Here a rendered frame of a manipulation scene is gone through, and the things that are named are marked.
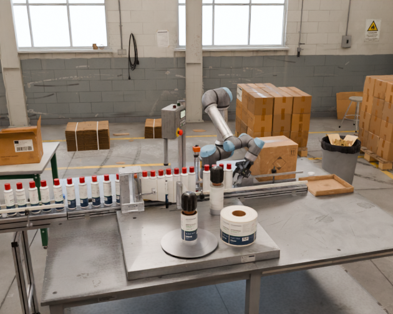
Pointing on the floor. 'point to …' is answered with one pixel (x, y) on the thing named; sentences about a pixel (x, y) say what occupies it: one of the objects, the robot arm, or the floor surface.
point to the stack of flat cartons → (87, 136)
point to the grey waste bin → (340, 164)
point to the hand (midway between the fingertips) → (233, 183)
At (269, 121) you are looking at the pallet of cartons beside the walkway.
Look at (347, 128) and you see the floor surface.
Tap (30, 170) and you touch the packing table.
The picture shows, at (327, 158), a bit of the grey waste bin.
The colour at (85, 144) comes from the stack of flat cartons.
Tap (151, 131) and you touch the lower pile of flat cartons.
